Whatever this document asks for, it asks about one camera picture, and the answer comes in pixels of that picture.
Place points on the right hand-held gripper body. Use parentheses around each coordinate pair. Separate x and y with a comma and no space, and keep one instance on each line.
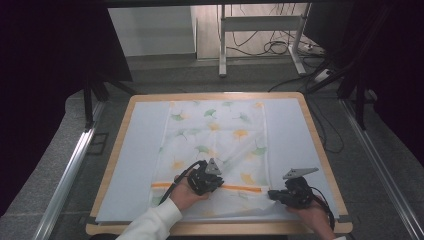
(298,191)

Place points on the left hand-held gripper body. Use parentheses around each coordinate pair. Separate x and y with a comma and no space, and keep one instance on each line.
(201,180)

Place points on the white leaf-print cloth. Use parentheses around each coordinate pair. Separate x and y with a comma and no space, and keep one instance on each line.
(216,133)

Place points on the person's left hand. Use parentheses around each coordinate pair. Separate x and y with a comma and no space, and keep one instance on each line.
(185,196)

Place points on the person's right hand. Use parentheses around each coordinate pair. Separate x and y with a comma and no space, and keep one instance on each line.
(313,216)

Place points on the black table corner clip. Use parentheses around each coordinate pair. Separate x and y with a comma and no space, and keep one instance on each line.
(345,219)
(92,220)

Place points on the white table mat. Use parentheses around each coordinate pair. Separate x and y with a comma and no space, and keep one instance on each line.
(140,150)

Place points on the wooden table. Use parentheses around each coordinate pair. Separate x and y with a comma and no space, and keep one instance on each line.
(213,96)

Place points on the black metal stand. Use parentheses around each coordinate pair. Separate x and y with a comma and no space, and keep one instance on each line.
(359,100)
(88,103)

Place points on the dark floor outlet cover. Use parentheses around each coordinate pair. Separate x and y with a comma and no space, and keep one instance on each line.
(97,143)

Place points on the white power strip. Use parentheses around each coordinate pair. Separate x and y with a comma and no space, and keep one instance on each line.
(322,75)

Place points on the white cabinet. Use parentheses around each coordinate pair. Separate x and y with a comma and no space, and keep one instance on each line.
(153,30)

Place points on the black curtain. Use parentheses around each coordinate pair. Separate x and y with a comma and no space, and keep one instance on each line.
(40,83)
(400,66)

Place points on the aluminium floor rail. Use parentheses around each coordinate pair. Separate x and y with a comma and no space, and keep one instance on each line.
(70,170)
(383,170)

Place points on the white metal desk frame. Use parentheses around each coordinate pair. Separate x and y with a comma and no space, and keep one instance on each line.
(260,23)

